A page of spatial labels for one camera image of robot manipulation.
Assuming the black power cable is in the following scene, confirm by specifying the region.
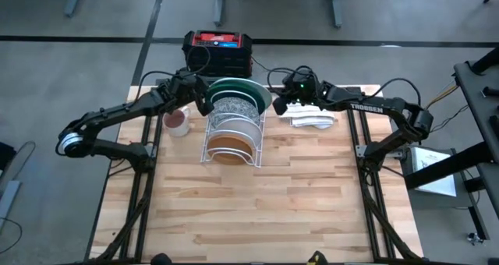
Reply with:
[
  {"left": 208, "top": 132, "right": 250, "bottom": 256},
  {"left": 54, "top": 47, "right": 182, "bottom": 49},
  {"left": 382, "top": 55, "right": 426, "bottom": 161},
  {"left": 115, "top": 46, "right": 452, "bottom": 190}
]
[{"left": 251, "top": 56, "right": 288, "bottom": 77}]

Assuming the grey desk leg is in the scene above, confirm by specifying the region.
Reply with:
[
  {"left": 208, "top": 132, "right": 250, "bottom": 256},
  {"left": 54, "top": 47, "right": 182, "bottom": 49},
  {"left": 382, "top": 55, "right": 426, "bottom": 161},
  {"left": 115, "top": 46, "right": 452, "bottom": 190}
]
[
  {"left": 64, "top": 0, "right": 85, "bottom": 17},
  {"left": 331, "top": 0, "right": 345, "bottom": 29},
  {"left": 213, "top": 0, "right": 228, "bottom": 27}
]

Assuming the white paper booklet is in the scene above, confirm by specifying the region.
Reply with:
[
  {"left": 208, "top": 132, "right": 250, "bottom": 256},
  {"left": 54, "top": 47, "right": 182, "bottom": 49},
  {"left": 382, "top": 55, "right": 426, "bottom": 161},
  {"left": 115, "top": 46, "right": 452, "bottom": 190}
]
[{"left": 409, "top": 147, "right": 457, "bottom": 198}]

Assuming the black table frame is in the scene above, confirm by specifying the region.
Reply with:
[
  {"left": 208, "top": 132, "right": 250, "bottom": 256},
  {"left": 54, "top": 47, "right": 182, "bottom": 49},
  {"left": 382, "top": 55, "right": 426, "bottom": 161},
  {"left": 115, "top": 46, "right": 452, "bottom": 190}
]
[{"left": 83, "top": 77, "right": 424, "bottom": 265}]

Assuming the red black power station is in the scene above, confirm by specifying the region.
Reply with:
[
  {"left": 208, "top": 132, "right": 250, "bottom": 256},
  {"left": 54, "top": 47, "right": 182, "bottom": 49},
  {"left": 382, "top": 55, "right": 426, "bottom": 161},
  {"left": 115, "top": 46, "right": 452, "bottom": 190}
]
[{"left": 182, "top": 30, "right": 253, "bottom": 78}]

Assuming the white ceramic mug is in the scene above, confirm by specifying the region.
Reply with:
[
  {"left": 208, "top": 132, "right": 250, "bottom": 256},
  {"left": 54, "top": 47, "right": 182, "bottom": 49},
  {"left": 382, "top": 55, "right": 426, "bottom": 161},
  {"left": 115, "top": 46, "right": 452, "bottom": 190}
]
[{"left": 162, "top": 105, "right": 192, "bottom": 138}]

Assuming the brown divided plate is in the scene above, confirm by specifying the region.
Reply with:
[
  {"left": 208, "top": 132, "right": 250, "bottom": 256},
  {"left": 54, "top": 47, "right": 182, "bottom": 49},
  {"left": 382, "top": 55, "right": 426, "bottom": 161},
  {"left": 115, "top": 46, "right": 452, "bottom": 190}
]
[{"left": 206, "top": 135, "right": 254, "bottom": 166}]

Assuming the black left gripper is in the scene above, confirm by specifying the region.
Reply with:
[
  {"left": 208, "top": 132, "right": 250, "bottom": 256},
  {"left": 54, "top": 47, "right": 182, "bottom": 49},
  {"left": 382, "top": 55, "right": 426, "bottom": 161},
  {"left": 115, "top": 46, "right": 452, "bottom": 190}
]
[{"left": 167, "top": 72, "right": 215, "bottom": 117}]

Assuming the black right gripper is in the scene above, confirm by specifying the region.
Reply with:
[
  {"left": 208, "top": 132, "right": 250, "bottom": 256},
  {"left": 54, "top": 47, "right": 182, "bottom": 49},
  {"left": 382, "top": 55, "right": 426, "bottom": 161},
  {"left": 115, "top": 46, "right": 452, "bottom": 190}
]
[{"left": 272, "top": 72, "right": 327, "bottom": 116}]

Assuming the white blue floral plate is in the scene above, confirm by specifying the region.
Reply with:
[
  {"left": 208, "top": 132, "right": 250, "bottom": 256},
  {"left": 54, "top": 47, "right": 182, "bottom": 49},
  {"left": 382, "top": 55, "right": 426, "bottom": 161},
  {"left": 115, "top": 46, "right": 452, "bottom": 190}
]
[{"left": 207, "top": 96, "right": 264, "bottom": 149}]

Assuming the folded white cloth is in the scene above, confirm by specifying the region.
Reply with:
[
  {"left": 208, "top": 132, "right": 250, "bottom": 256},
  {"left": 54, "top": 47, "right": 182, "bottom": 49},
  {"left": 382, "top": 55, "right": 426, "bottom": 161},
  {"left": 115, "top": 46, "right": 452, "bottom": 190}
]
[{"left": 278, "top": 101, "right": 335, "bottom": 130}]

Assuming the pale green plate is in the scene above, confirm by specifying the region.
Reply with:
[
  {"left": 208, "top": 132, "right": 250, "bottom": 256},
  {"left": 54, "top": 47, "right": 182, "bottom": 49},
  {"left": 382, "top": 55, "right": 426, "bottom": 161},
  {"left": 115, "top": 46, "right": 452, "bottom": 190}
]
[{"left": 206, "top": 77, "right": 273, "bottom": 112}]

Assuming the white wire dish rack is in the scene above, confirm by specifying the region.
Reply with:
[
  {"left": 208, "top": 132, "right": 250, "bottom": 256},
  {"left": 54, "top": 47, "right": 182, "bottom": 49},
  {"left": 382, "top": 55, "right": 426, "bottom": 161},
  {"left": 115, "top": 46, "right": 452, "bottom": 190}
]
[{"left": 200, "top": 77, "right": 267, "bottom": 168}]

